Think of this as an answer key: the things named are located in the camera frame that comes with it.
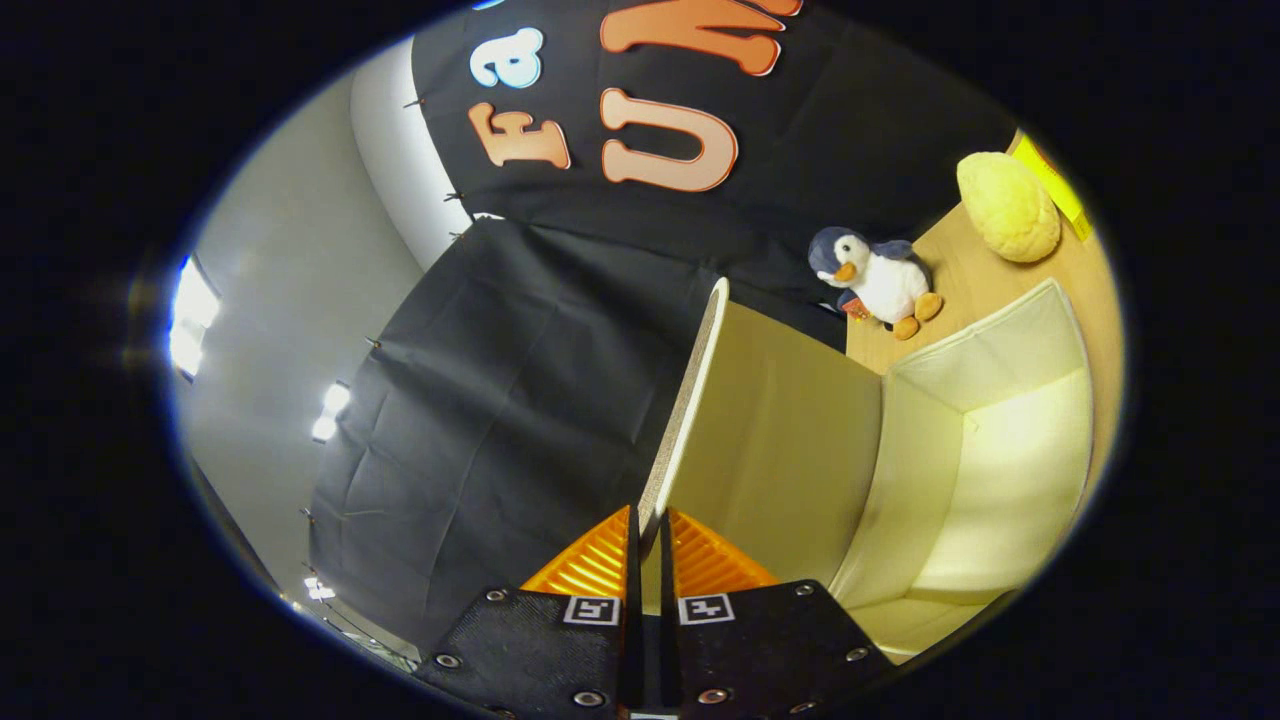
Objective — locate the yellow round plush cushion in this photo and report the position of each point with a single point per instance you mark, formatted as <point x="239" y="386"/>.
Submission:
<point x="1010" y="208"/>

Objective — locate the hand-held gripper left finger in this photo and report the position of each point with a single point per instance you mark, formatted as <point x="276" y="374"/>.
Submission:
<point x="520" y="650"/>

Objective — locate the penguin plush toy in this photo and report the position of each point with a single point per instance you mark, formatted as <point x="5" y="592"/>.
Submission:
<point x="885" y="282"/>

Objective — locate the beige fabric storage box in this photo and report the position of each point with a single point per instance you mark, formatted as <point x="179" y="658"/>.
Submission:
<point x="780" y="450"/>

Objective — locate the yellow book with red circle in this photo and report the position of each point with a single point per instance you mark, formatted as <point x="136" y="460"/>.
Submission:
<point x="1055" y="185"/>

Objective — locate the black backdrop cloth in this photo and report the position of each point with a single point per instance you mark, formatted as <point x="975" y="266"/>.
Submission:
<point x="520" y="380"/>

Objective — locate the ceiling light panel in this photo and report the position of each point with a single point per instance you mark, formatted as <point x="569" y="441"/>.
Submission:
<point x="330" y="410"/>
<point x="192" y="318"/>

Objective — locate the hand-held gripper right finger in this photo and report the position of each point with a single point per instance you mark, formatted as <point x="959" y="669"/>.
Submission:
<point x="770" y="650"/>

